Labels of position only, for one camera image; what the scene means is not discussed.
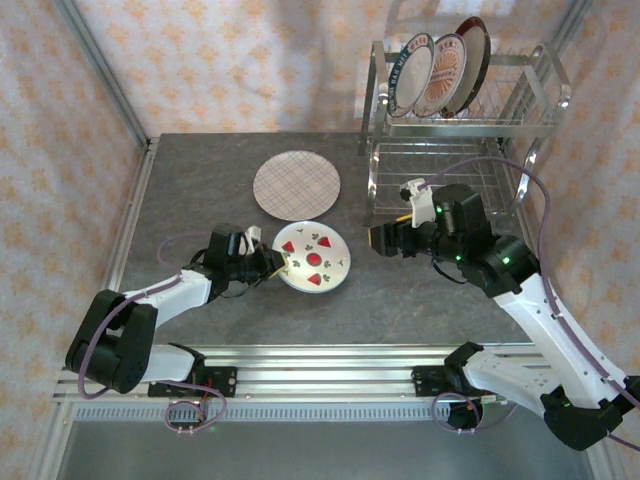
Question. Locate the watermelon print plate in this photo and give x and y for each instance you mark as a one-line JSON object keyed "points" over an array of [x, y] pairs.
{"points": [[315, 260]]}

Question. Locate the plaid line plate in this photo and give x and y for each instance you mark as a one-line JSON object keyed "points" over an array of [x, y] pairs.
{"points": [[297, 185]]}

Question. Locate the orange sunburst plate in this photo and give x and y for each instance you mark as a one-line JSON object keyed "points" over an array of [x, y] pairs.
{"points": [[447, 70]]}

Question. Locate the green rim lettered plate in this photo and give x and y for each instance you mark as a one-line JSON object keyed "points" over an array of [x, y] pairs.
{"points": [[410, 75]]}

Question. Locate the dark red plate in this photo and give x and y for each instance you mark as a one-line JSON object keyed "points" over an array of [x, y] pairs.
{"points": [[475, 55]]}

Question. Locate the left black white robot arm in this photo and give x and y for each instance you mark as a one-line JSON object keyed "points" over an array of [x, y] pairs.
{"points": [[170, 295]]}

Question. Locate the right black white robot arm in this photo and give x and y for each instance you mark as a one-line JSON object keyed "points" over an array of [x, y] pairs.
{"points": [[545, 325]]}

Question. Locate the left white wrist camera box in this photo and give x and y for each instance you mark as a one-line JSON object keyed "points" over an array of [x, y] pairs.
{"points": [[254, 237]]}

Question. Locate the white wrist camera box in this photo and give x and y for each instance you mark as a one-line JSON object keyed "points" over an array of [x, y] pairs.
{"points": [[420, 202], [254, 237]]}

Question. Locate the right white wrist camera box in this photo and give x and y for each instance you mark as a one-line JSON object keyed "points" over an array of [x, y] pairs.
{"points": [[420, 202]]}

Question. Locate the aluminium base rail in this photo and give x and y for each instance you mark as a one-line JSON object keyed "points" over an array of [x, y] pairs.
{"points": [[325, 370]]}

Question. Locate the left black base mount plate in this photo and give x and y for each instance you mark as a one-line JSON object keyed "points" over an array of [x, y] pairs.
{"points": [[220, 382]]}

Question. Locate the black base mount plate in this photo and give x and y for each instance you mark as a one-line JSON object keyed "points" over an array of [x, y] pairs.
{"points": [[430, 380], [220, 382]]}

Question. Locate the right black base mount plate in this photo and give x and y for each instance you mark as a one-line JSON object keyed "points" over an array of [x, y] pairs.
{"points": [[430, 380]]}

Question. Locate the aluminium frame post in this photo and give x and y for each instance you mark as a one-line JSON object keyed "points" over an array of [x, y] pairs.
{"points": [[105, 75], [572, 25]]}

